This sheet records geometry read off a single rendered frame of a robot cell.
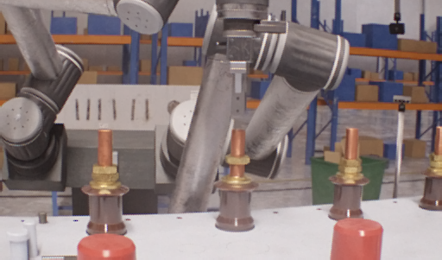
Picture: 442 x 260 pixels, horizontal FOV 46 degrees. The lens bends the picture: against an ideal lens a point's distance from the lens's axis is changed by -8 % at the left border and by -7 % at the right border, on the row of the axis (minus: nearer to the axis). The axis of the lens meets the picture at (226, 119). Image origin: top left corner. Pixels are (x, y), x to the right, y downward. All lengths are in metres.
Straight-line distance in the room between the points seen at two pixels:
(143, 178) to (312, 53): 1.44
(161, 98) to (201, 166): 4.52
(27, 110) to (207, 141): 0.97
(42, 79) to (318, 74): 1.21
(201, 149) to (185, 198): 0.13
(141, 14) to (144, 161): 1.60
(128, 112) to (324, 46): 4.58
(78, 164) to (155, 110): 3.34
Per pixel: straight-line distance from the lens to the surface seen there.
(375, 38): 10.51
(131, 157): 2.62
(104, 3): 1.16
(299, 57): 1.40
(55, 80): 2.26
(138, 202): 3.17
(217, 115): 1.41
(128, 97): 5.86
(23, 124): 2.16
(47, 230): 1.13
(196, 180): 1.42
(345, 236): 0.72
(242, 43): 1.06
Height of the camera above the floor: 1.70
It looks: 6 degrees down
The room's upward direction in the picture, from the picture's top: 2 degrees clockwise
